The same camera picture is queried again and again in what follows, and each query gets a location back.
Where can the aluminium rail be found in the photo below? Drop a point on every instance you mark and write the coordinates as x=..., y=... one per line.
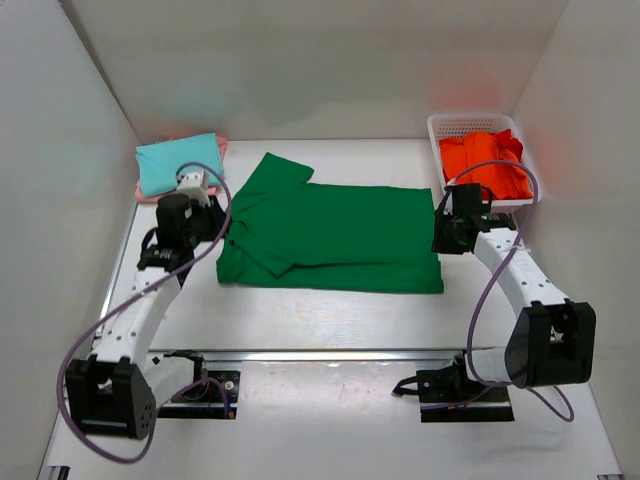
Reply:
x=314, y=355

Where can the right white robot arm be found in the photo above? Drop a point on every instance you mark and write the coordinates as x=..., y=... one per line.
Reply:
x=552, y=342

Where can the white plastic basket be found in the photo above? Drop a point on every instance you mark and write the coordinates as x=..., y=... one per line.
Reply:
x=446, y=125

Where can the orange t shirt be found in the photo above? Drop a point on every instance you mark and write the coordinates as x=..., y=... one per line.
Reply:
x=506, y=183

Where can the folded pink t shirt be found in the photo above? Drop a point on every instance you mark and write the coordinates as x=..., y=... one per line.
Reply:
x=145, y=196

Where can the folded teal t shirt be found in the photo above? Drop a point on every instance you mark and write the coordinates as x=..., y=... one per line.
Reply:
x=160, y=165

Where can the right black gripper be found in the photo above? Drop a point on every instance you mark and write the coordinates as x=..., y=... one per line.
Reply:
x=439, y=246

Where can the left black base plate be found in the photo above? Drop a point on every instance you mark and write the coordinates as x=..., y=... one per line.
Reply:
x=207, y=402

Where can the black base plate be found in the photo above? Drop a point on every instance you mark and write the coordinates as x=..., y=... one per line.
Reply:
x=465, y=405
x=207, y=402

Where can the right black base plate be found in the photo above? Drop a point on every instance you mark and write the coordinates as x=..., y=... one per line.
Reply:
x=465, y=405

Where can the green t shirt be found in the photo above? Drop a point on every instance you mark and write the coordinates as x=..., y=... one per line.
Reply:
x=290, y=232

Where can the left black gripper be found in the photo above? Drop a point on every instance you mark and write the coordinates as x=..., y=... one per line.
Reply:
x=219, y=214

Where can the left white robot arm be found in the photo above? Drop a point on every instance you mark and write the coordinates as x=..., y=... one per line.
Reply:
x=116, y=390

